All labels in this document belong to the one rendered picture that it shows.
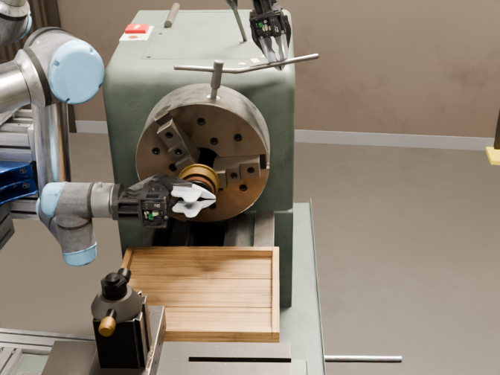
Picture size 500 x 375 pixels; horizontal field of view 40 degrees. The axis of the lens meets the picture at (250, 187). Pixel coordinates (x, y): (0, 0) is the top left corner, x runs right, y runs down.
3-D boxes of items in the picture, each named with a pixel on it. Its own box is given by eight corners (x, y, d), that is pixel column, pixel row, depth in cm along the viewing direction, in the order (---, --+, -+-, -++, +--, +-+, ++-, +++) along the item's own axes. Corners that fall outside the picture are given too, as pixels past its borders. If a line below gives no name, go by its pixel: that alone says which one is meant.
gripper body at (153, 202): (169, 229, 143) (112, 228, 144) (175, 207, 150) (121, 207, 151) (166, 197, 139) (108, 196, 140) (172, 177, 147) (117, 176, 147)
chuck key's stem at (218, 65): (207, 110, 157) (215, 62, 151) (205, 106, 158) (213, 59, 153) (217, 110, 157) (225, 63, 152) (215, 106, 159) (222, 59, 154)
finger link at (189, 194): (213, 210, 142) (169, 209, 143) (216, 196, 147) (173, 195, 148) (212, 196, 140) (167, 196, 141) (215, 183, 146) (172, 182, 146)
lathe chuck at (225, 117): (135, 193, 175) (148, 77, 159) (257, 213, 177) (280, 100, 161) (129, 210, 167) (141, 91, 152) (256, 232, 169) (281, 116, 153)
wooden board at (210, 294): (129, 260, 165) (127, 245, 163) (278, 260, 163) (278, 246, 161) (101, 345, 138) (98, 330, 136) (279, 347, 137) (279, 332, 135)
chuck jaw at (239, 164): (215, 149, 161) (265, 146, 161) (217, 168, 164) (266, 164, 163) (210, 171, 152) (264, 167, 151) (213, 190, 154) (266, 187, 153)
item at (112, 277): (105, 284, 109) (102, 266, 108) (129, 284, 109) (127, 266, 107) (99, 300, 106) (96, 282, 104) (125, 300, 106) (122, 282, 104)
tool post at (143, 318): (109, 337, 118) (102, 291, 113) (152, 338, 117) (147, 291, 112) (100, 368, 111) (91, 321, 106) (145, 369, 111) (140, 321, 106)
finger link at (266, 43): (268, 80, 155) (257, 42, 151) (268, 71, 160) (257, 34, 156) (280, 77, 155) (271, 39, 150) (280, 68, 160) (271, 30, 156)
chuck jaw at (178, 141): (187, 155, 162) (155, 117, 158) (204, 144, 161) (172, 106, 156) (181, 177, 153) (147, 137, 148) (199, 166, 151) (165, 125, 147)
